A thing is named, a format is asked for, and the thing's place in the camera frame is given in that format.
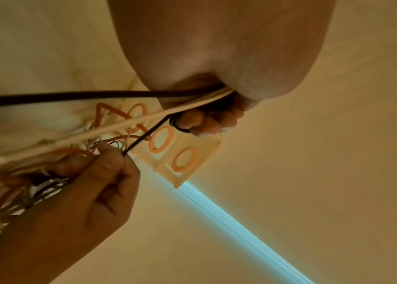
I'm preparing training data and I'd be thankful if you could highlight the person's left hand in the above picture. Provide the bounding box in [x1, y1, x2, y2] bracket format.
[107, 0, 337, 137]

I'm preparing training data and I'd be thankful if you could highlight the person's right hand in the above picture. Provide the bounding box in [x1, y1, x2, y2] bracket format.
[0, 140, 142, 284]

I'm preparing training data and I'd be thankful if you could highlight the pile of cables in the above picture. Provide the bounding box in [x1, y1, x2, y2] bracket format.
[0, 102, 150, 245]

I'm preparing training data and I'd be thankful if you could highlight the cream three-drawer organiser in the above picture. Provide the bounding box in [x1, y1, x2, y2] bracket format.
[124, 102, 223, 190]

